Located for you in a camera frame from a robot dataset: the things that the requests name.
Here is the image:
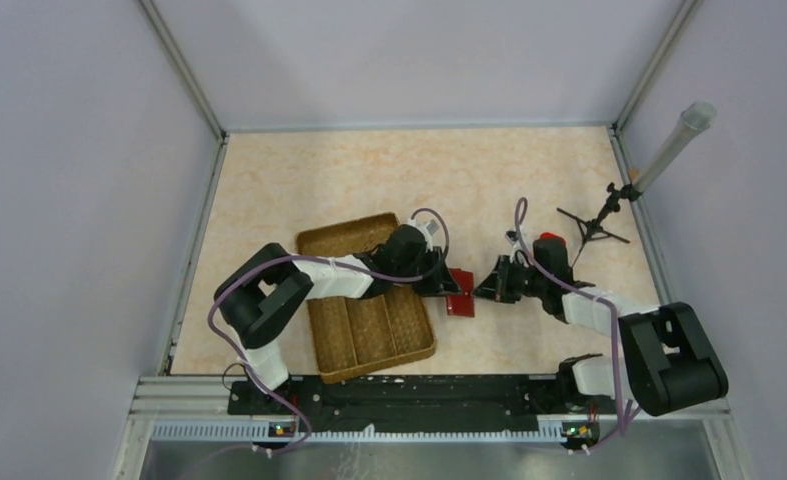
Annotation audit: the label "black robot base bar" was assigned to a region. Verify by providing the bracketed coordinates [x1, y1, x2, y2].
[227, 374, 615, 433]

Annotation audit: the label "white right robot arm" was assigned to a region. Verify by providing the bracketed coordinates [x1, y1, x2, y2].
[473, 234, 729, 416]

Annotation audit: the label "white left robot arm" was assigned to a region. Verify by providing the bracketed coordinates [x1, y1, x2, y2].
[208, 220, 462, 414]

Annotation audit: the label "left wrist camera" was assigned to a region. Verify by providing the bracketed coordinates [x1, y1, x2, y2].
[407, 218, 440, 250]

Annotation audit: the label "red leather card holder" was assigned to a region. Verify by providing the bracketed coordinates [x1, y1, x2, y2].
[446, 268, 475, 318]

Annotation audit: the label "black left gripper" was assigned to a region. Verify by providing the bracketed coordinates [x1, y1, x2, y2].
[393, 245, 461, 296]

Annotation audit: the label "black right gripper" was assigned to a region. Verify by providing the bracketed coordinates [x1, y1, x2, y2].
[471, 255, 547, 304]

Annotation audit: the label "woven bamboo tray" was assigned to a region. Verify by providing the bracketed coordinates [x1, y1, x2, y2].
[295, 212, 437, 384]

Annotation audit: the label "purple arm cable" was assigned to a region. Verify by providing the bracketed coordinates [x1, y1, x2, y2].
[206, 207, 451, 455]
[513, 197, 643, 439]

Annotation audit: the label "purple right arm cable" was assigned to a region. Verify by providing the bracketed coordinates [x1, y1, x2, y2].
[513, 197, 643, 439]

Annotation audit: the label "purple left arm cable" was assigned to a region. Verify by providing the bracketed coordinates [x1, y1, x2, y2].
[206, 207, 451, 455]

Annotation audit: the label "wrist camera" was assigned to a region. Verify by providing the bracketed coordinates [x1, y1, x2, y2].
[505, 230, 533, 266]
[407, 218, 440, 250]

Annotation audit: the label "aluminium frame rail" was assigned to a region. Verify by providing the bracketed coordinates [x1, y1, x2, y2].
[137, 0, 229, 144]

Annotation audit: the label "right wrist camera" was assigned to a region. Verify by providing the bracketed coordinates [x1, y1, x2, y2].
[505, 230, 533, 266]

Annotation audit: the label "red yellow plastic case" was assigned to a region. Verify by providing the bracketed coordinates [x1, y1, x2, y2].
[539, 232, 566, 245]

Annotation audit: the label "black mini tripod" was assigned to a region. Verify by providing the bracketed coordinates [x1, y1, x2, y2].
[556, 183, 642, 265]

